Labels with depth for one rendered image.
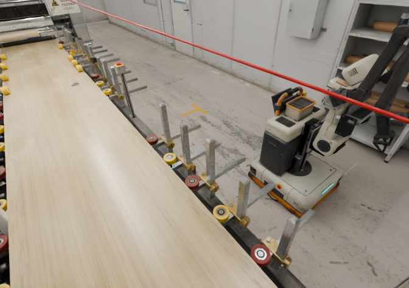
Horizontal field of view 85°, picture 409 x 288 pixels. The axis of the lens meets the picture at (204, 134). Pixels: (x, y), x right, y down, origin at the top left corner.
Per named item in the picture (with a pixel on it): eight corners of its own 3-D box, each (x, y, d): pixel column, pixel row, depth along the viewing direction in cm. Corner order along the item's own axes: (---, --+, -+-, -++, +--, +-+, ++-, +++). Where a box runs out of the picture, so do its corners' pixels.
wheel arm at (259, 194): (270, 184, 136) (271, 179, 133) (275, 188, 133) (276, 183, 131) (215, 226, 115) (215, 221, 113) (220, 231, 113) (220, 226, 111)
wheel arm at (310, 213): (308, 212, 119) (310, 207, 116) (313, 216, 117) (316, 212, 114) (251, 265, 99) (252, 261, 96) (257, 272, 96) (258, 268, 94)
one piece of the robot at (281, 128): (255, 170, 227) (266, 97, 177) (288, 148, 252) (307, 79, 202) (282, 191, 205) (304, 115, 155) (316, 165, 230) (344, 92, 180)
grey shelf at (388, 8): (331, 117, 331) (376, -6, 237) (402, 147, 273) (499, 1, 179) (314, 128, 310) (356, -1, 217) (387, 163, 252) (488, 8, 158)
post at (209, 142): (211, 195, 140) (210, 135, 111) (215, 199, 138) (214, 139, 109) (207, 198, 139) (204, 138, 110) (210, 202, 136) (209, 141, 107)
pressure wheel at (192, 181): (195, 201, 126) (193, 187, 119) (184, 195, 129) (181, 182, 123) (202, 191, 131) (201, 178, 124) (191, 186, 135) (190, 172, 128)
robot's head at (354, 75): (338, 72, 142) (361, 58, 128) (354, 64, 151) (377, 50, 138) (349, 91, 141) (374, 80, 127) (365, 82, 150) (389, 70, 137)
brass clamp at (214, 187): (206, 176, 139) (206, 170, 136) (220, 189, 130) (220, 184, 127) (198, 181, 136) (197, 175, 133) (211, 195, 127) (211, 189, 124)
